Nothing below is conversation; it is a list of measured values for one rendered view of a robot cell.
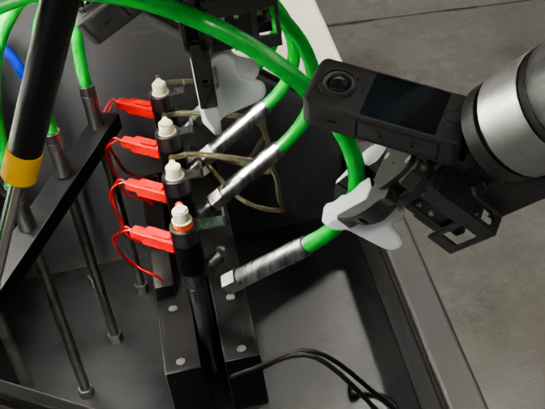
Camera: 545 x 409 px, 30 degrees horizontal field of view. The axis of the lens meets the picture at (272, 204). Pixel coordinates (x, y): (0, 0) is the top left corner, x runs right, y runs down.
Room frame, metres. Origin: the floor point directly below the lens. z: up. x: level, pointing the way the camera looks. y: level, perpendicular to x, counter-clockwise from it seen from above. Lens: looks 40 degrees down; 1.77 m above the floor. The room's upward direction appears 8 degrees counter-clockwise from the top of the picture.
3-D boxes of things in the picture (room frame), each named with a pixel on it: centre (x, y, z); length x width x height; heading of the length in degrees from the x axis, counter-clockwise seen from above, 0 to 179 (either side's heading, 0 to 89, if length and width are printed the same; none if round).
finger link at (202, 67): (0.74, 0.04, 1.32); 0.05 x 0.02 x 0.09; 5
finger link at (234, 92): (0.74, 0.02, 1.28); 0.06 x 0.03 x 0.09; 95
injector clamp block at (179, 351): (0.87, 0.10, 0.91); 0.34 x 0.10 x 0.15; 5
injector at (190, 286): (0.75, 0.08, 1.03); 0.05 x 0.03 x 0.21; 95
